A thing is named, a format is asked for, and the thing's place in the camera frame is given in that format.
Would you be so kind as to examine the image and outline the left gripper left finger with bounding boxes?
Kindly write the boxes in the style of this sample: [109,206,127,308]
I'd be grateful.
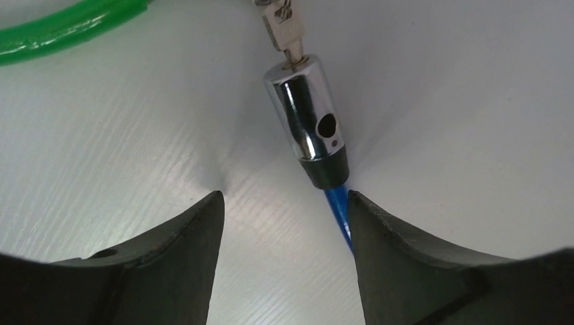
[1,191,225,324]

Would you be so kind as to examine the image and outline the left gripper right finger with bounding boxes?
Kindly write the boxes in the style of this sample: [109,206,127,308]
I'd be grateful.
[348,191,573,324]

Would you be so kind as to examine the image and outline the blue cable lock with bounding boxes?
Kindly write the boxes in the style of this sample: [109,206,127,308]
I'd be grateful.
[263,54,352,246]

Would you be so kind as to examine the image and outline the green cable lock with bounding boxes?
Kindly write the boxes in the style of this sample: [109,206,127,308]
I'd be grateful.
[1,0,150,66]

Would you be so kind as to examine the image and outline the silver keys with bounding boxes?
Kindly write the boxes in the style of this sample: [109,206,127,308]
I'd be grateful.
[252,0,305,68]

